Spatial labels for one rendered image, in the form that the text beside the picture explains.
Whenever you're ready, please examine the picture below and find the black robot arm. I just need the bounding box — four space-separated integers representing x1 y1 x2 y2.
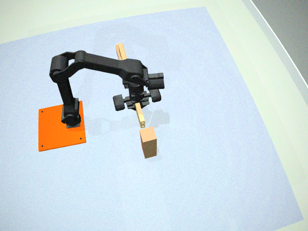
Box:
49 50 165 128

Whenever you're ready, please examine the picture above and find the long wooden rail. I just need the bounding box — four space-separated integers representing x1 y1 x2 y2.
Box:
118 43 145 128

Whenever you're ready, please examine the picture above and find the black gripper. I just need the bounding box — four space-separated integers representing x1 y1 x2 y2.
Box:
113 89 161 111

